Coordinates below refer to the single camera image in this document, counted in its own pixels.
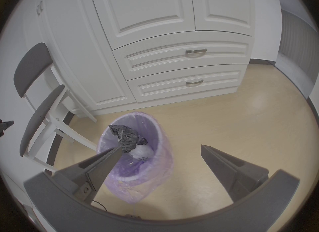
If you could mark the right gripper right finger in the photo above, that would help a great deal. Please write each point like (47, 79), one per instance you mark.
(228, 168)

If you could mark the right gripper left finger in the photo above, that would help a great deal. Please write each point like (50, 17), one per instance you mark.
(98, 168)

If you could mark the crumpled black plastic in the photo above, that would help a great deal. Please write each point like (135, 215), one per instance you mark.
(127, 137)

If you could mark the purple plastic bag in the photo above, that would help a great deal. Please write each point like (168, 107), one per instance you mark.
(159, 151)

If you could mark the crumpled white paper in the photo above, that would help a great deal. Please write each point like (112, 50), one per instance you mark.
(140, 152)

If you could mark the white chair with grey seat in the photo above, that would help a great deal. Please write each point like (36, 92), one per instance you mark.
(39, 106)

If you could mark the white wardrobe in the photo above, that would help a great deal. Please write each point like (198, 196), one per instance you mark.
(159, 41)

